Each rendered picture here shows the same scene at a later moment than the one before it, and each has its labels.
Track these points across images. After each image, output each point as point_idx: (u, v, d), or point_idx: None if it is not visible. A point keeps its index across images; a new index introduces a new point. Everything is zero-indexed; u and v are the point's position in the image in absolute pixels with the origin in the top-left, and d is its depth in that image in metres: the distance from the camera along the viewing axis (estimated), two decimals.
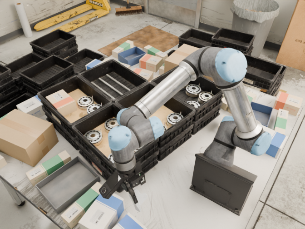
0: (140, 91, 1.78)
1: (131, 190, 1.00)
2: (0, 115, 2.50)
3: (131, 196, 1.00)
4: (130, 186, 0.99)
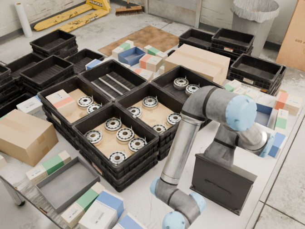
0: (140, 91, 1.78)
1: None
2: (0, 115, 2.50)
3: None
4: None
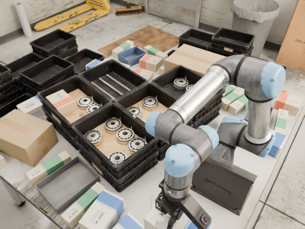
0: (140, 91, 1.78)
1: None
2: (0, 115, 2.50)
3: None
4: None
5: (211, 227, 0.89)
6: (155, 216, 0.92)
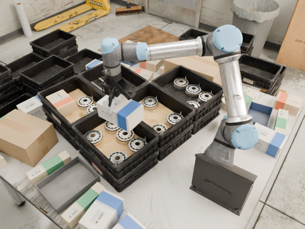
0: (140, 91, 1.78)
1: None
2: (0, 115, 2.50)
3: None
4: None
5: (140, 106, 1.33)
6: None
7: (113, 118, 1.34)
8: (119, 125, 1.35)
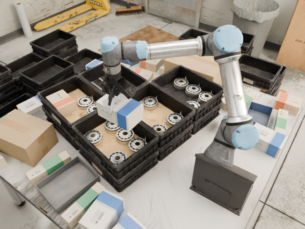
0: (140, 91, 1.78)
1: None
2: (0, 115, 2.50)
3: None
4: None
5: (140, 105, 1.32)
6: None
7: (113, 117, 1.34)
8: (119, 124, 1.34)
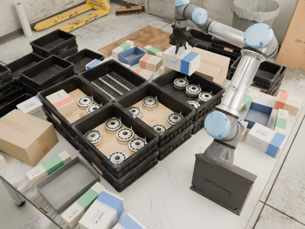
0: (140, 91, 1.78)
1: None
2: (0, 115, 2.50)
3: None
4: None
5: (199, 55, 1.67)
6: (169, 52, 1.70)
7: (176, 65, 1.69)
8: (181, 71, 1.69)
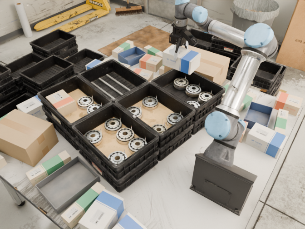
0: (140, 91, 1.78)
1: None
2: (0, 115, 2.50)
3: None
4: None
5: (199, 54, 1.67)
6: (169, 51, 1.70)
7: (176, 64, 1.68)
8: (181, 70, 1.69)
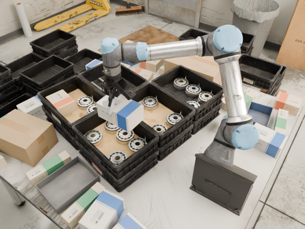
0: (140, 91, 1.78)
1: None
2: (0, 115, 2.50)
3: None
4: None
5: (140, 107, 1.33)
6: None
7: (113, 118, 1.34)
8: (119, 126, 1.34)
